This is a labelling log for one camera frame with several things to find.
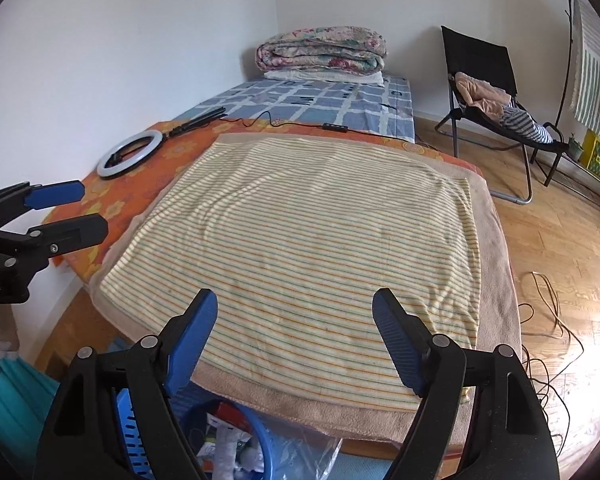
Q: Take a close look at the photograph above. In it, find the white plastic bag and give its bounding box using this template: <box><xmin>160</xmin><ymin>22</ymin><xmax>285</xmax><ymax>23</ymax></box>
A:
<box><xmin>211</xmin><ymin>425</ymin><xmax>265</xmax><ymax>480</ymax></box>

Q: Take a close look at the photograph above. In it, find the white ring light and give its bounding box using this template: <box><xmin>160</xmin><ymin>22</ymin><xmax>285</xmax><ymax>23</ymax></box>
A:
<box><xmin>96</xmin><ymin>129</ymin><xmax>166</xmax><ymax>180</ymax></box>

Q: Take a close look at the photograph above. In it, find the black metal rack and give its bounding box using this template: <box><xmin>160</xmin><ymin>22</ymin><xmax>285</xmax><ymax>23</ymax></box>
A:
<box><xmin>544</xmin><ymin>0</ymin><xmax>600</xmax><ymax>209</ymax></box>

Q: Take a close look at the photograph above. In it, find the teal fabric item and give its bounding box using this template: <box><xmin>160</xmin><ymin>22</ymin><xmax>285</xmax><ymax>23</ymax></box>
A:
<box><xmin>0</xmin><ymin>358</ymin><xmax>59</xmax><ymax>477</ymax></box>

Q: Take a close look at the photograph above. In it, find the orange floral bed sheet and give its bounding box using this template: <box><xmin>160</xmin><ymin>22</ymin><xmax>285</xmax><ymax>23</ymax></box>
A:
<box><xmin>45</xmin><ymin>119</ymin><xmax>482</xmax><ymax>283</ymax></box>

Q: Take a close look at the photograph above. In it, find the green white milk carton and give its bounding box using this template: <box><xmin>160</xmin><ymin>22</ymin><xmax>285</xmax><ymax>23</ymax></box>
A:
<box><xmin>197</xmin><ymin>414</ymin><xmax>252</xmax><ymax>460</ymax></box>

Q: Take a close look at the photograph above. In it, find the striped yellow towel blanket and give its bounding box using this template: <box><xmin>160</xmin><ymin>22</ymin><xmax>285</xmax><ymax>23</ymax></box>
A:
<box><xmin>90</xmin><ymin>132</ymin><xmax>521</xmax><ymax>441</ymax></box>

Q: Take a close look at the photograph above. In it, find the folded floral quilt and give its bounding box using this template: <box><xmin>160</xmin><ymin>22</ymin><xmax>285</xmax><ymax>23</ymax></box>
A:
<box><xmin>256</xmin><ymin>26</ymin><xmax>388</xmax><ymax>76</ymax></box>

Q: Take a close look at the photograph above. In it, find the yellow green crate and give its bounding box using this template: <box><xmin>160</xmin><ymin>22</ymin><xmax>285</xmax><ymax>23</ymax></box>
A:
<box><xmin>579</xmin><ymin>129</ymin><xmax>600</xmax><ymax>180</ymax></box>

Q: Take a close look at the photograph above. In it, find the black ring light stand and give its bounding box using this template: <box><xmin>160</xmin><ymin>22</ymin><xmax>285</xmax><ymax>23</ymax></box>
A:
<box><xmin>163</xmin><ymin>106</ymin><xmax>226</xmax><ymax>139</ymax></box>

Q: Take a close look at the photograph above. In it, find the red cardboard box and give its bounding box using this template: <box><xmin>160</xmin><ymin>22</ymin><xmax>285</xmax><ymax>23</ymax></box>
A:
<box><xmin>214</xmin><ymin>401</ymin><xmax>252</xmax><ymax>434</ymax></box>

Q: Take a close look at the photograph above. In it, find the black cable remote control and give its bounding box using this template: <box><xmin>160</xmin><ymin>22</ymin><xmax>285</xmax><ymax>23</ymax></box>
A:
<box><xmin>322</xmin><ymin>122</ymin><xmax>349</xmax><ymax>132</ymax></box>

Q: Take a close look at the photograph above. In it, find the striped hanging towel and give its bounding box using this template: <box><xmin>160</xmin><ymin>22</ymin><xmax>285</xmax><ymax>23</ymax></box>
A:
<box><xmin>571</xmin><ymin>0</ymin><xmax>600</xmax><ymax>136</ymax></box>

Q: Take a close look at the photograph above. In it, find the blue checked bed sheet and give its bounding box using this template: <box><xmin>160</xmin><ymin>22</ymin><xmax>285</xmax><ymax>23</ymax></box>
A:
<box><xmin>180</xmin><ymin>75</ymin><xmax>416</xmax><ymax>142</ymax></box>

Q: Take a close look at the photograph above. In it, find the striped grey garment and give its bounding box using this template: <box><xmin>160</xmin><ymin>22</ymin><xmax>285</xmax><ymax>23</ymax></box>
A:
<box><xmin>500</xmin><ymin>105</ymin><xmax>554</xmax><ymax>144</ymax></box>

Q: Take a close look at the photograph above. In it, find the pink beige clothing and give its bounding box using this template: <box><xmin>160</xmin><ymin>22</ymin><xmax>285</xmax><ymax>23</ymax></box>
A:
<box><xmin>453</xmin><ymin>72</ymin><xmax>512</xmax><ymax>122</ymax></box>

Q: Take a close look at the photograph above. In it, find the black folding chair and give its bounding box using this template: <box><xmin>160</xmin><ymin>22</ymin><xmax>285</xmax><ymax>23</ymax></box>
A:
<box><xmin>434</xmin><ymin>26</ymin><xmax>568</xmax><ymax>205</ymax></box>

